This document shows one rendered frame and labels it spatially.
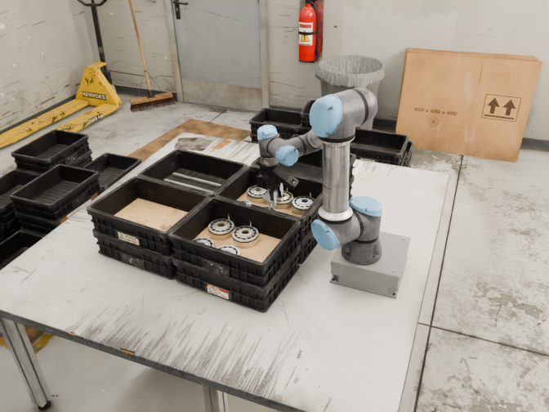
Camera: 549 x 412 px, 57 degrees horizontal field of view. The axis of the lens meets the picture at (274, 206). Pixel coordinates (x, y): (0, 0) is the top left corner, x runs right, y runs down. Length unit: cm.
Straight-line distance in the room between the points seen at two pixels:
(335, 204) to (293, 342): 48
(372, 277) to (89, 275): 109
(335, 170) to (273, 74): 358
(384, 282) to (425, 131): 288
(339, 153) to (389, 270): 51
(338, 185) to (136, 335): 85
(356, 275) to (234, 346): 52
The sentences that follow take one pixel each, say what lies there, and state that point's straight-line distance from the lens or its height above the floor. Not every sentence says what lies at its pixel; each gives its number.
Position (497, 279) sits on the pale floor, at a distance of 327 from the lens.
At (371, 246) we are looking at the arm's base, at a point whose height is 88.
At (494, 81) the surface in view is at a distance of 456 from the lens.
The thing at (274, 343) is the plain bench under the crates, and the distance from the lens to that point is 173.
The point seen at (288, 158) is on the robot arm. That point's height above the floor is 114.
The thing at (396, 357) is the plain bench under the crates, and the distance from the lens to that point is 173.
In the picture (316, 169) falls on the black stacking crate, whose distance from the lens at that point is 243.
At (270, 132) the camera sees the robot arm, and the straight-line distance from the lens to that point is 192.
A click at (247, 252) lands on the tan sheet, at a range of 189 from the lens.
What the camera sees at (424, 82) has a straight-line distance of 458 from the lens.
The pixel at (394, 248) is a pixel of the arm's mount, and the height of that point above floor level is 81.
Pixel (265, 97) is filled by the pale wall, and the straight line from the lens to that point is 519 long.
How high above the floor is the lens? 198
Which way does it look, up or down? 32 degrees down
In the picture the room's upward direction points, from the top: 1 degrees counter-clockwise
